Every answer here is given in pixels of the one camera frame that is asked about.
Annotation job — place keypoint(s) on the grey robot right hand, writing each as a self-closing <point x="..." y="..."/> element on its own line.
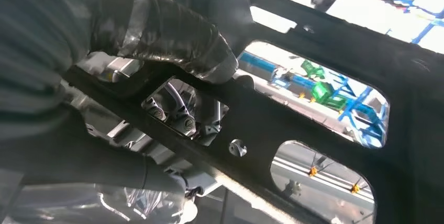
<point x="173" y="31"/>

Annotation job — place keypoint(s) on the green plastic bin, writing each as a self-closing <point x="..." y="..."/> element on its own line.
<point x="312" y="70"/>
<point x="322" y="92"/>
<point x="336" y="102"/>

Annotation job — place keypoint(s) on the small orange clip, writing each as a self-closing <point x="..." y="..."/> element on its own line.
<point x="355" y="188"/>
<point x="313" y="171"/>

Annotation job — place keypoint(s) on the blue rack with green bins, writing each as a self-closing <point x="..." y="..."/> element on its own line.
<point x="360" y="108"/>

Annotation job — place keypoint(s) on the grey metal rail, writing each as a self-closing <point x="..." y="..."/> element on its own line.
<point x="322" y="184"/>

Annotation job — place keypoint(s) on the blue metal frame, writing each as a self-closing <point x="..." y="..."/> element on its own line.
<point x="425" y="30"/>

